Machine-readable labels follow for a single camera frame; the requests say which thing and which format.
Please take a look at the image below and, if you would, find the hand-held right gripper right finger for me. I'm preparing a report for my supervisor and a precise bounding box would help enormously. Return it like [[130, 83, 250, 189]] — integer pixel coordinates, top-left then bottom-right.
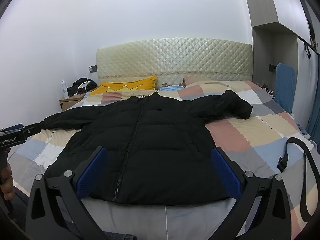
[[211, 146, 297, 240]]

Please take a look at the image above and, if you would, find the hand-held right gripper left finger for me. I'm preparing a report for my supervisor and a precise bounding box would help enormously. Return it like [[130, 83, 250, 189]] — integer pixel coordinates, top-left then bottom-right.
[[25, 146, 110, 240]]

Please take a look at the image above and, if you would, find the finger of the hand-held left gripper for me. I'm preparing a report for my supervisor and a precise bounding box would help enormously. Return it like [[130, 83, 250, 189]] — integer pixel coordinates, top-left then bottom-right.
[[0, 123, 25, 132], [22, 122, 42, 137]]

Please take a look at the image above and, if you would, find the black puffer jacket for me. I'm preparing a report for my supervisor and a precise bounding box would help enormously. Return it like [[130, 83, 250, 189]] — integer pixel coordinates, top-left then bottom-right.
[[40, 89, 253, 205]]

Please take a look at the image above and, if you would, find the person's left hand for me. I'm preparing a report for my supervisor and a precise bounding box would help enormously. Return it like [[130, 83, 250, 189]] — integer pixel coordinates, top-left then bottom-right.
[[0, 147, 15, 202]]

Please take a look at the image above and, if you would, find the checkered patchwork blanket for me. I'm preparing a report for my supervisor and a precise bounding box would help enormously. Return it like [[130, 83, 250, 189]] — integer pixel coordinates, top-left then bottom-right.
[[6, 80, 318, 240]]

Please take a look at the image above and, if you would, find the wooden nightstand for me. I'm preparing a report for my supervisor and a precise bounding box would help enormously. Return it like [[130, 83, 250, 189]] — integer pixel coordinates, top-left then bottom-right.
[[59, 90, 88, 112]]

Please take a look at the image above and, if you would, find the black belt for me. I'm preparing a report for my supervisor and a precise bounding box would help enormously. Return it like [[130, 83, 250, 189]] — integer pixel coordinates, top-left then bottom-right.
[[279, 137, 320, 223]]

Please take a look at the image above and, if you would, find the black bag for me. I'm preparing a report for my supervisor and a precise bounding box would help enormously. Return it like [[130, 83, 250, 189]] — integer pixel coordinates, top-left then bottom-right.
[[67, 77, 98, 97]]

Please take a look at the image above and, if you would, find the yellow pillow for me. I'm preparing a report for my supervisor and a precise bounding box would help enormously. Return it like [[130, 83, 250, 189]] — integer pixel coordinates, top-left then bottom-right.
[[89, 76, 158, 96]]

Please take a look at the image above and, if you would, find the row of cosmetic bottles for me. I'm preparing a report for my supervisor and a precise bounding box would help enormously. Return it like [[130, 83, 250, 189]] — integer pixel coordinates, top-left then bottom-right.
[[259, 82, 275, 97]]

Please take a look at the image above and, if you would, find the light blue pillow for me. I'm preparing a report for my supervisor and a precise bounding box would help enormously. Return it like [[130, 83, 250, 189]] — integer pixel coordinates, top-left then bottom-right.
[[157, 85, 185, 92]]

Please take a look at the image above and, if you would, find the blue towel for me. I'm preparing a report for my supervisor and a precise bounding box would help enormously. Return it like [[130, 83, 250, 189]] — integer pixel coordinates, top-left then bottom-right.
[[275, 63, 296, 114]]

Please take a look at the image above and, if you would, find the teal curtain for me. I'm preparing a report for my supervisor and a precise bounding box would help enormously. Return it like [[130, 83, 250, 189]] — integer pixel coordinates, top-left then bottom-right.
[[307, 52, 320, 150]]

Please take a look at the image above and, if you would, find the cream quilted headboard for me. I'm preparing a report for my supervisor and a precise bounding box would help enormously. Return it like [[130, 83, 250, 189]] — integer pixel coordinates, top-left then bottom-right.
[[96, 38, 253, 90]]

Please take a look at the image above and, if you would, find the grey white wardrobe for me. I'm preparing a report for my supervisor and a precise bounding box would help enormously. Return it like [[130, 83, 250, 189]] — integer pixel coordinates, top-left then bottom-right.
[[241, 0, 320, 140]]

